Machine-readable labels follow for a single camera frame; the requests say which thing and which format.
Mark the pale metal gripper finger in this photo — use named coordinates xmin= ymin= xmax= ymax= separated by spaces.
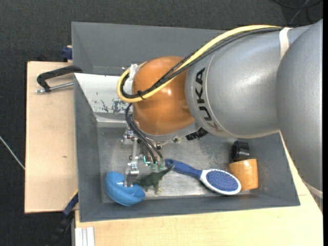
xmin=124 ymin=162 xmax=140 ymax=188

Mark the dark green toy dinosaur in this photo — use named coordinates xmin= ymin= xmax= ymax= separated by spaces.
xmin=133 ymin=165 xmax=175 ymax=195

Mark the blue plastic bowl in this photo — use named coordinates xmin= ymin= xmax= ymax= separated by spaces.
xmin=105 ymin=171 xmax=146 ymax=207

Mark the pale wood board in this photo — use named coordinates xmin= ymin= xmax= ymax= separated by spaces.
xmin=24 ymin=61 xmax=79 ymax=214

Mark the blue and white brush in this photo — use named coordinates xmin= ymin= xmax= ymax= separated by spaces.
xmin=164 ymin=158 xmax=242 ymax=196

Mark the black round cap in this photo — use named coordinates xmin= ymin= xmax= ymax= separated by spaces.
xmin=230 ymin=140 xmax=251 ymax=161

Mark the orange cup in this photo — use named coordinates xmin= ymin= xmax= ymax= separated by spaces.
xmin=229 ymin=158 xmax=259 ymax=191

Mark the grey metal bin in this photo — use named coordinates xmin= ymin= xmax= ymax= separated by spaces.
xmin=71 ymin=21 xmax=301 ymax=223

